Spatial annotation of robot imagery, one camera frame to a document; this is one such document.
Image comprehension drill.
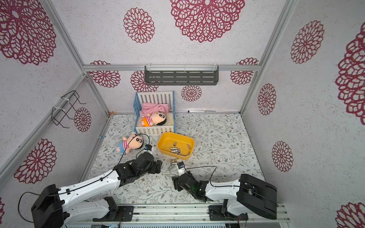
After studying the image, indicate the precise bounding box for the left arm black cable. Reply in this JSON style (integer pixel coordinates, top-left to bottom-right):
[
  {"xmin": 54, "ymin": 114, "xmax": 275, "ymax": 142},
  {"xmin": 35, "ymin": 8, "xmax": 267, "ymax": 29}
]
[{"xmin": 17, "ymin": 133, "xmax": 151, "ymax": 228}]

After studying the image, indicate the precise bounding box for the plush doll on table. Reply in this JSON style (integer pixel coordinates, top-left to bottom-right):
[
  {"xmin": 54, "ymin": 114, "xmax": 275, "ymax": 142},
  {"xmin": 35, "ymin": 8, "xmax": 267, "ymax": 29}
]
[{"xmin": 116, "ymin": 133, "xmax": 144, "ymax": 154}]

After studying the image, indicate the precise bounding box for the black wire wall rack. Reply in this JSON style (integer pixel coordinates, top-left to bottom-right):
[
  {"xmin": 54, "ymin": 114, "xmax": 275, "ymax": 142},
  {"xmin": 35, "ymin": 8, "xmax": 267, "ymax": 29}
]
[{"xmin": 50, "ymin": 90, "xmax": 86, "ymax": 129}]

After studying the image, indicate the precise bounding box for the plush doll in crib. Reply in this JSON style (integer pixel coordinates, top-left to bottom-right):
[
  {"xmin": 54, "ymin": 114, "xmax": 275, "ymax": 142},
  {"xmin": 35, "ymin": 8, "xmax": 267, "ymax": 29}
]
[{"xmin": 141, "ymin": 112, "xmax": 166, "ymax": 127}]

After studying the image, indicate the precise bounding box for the pink blanket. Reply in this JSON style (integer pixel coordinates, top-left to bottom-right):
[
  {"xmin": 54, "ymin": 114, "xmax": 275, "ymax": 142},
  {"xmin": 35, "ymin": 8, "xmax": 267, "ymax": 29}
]
[{"xmin": 139, "ymin": 103, "xmax": 170, "ymax": 117}]

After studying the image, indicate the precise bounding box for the yellow plastic storage box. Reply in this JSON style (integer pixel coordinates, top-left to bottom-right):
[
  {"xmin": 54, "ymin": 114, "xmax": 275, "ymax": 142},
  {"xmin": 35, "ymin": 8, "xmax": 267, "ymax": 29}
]
[{"xmin": 157, "ymin": 132, "xmax": 195, "ymax": 160}]

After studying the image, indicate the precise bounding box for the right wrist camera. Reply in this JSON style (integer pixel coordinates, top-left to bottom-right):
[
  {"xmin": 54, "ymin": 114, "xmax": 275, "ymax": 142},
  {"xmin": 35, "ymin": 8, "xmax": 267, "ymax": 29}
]
[{"xmin": 176, "ymin": 161, "xmax": 186, "ymax": 176}]

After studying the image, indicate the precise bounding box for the grey wall shelf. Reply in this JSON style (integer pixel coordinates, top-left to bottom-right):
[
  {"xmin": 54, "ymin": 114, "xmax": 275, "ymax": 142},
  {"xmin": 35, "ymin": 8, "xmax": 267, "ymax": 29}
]
[{"xmin": 144, "ymin": 66, "xmax": 219, "ymax": 86}]

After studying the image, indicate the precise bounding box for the metal base rail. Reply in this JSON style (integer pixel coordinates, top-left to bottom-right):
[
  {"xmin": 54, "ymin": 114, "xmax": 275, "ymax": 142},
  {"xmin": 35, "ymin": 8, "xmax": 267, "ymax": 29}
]
[{"xmin": 62, "ymin": 204, "xmax": 292, "ymax": 228}]

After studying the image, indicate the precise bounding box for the white and blue toy crib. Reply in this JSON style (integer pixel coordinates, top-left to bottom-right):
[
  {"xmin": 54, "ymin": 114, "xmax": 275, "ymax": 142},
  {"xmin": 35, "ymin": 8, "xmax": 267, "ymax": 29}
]
[{"xmin": 134, "ymin": 91, "xmax": 176, "ymax": 136}]

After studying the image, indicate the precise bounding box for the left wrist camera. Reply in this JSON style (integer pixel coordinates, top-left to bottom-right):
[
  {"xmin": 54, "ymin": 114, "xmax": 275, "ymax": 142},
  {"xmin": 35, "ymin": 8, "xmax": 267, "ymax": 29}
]
[{"xmin": 144, "ymin": 144, "xmax": 153, "ymax": 152}]

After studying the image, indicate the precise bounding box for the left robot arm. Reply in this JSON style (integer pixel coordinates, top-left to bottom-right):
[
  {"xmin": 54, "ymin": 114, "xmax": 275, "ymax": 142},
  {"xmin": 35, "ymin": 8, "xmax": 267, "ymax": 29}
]
[{"xmin": 31, "ymin": 152, "xmax": 162, "ymax": 228}]

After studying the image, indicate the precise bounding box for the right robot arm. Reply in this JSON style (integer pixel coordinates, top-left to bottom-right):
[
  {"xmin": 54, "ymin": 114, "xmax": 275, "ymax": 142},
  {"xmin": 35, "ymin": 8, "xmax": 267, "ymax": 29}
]
[{"xmin": 172, "ymin": 173, "xmax": 278, "ymax": 220}]

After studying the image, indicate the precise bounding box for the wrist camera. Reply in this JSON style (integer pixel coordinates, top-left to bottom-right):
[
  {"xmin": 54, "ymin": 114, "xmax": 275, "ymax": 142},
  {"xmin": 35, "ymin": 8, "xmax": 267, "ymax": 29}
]
[
  {"xmin": 176, "ymin": 161, "xmax": 186, "ymax": 176},
  {"xmin": 144, "ymin": 144, "xmax": 153, "ymax": 152}
]

